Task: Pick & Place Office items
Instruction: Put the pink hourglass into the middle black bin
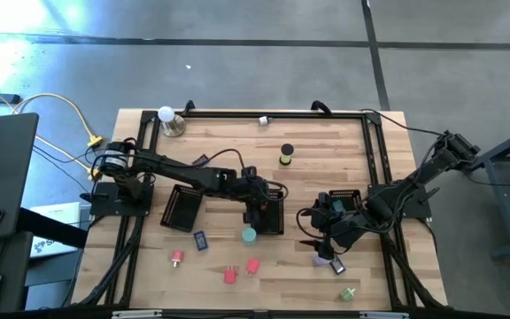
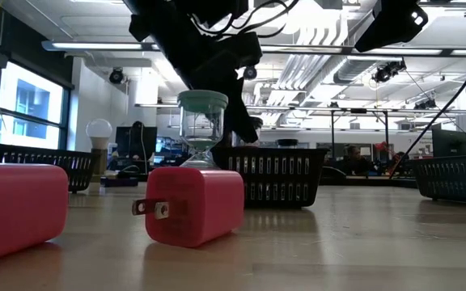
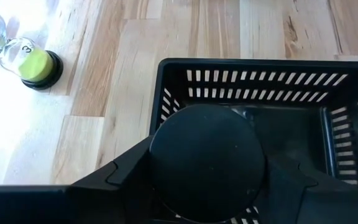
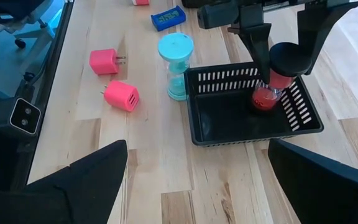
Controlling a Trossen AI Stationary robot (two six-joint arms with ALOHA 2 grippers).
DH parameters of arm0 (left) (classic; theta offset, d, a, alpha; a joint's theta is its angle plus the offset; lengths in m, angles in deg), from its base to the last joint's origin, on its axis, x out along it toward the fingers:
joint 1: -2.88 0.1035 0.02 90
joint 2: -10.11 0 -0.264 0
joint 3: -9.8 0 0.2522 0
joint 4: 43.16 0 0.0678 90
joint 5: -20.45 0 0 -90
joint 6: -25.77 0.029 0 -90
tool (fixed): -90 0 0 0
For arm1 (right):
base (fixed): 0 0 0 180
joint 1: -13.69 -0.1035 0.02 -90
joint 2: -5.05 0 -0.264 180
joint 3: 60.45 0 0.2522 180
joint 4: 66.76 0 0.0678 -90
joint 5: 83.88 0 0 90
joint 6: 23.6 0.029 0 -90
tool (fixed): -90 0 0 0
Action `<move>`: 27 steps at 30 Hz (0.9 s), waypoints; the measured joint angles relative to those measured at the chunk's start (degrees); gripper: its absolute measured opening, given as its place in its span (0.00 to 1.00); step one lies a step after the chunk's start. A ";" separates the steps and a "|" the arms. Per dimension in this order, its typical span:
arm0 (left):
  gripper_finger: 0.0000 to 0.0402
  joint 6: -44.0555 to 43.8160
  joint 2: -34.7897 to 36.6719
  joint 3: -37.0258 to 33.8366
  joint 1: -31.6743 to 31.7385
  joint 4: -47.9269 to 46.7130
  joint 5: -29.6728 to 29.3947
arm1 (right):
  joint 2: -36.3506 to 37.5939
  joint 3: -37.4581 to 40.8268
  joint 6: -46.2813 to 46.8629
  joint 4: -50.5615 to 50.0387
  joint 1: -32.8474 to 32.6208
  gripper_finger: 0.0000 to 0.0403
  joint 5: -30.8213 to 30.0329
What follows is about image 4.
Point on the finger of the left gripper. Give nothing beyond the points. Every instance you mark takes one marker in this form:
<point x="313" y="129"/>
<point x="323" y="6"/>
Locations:
<point x="315" y="25"/>
<point x="258" y="43"/>

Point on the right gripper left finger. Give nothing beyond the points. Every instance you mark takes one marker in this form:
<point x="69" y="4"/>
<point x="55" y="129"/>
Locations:
<point x="57" y="199"/>

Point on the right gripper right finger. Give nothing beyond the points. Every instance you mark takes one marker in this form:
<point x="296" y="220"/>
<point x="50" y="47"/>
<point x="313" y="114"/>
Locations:
<point x="328" y="193"/>

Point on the red sand hourglass black caps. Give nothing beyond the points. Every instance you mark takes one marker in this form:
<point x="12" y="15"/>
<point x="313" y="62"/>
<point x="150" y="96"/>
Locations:
<point x="289" y="59"/>

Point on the teal sand hourglass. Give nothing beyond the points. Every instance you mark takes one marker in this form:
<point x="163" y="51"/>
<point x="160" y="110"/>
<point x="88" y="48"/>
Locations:
<point x="176" y="46"/>

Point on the blue digital timer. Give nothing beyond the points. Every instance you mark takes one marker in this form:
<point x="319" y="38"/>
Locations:
<point x="166" y="18"/>

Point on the pink USB wall charger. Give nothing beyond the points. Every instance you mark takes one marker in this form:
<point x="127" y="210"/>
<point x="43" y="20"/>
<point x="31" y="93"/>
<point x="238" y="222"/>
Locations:
<point x="102" y="61"/>
<point x="120" y="95"/>
<point x="141" y="2"/>

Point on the office chair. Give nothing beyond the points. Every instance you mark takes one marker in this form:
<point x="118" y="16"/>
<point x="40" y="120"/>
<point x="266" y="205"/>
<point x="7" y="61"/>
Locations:
<point x="11" y="6"/>

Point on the black slotted plastic basket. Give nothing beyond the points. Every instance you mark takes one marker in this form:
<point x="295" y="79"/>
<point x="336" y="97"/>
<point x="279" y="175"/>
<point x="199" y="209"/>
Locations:
<point x="228" y="121"/>

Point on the black table-level camera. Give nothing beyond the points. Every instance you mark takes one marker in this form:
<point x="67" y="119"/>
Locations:
<point x="23" y="116"/>

